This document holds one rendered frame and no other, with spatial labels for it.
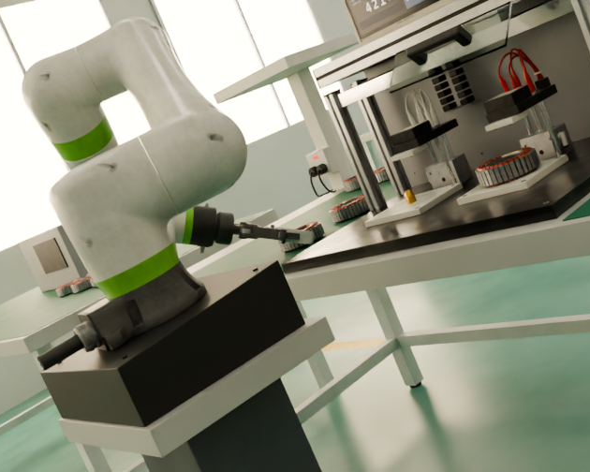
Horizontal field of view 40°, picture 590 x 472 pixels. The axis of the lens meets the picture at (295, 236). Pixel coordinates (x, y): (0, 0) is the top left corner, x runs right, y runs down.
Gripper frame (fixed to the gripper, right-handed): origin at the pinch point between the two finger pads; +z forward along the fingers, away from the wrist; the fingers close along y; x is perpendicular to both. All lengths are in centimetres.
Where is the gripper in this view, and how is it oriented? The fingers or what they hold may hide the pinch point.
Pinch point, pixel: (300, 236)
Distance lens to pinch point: 194.0
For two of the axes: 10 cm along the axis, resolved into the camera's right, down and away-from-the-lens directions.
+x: 1.1, -9.9, -0.2
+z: 9.7, 1.0, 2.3
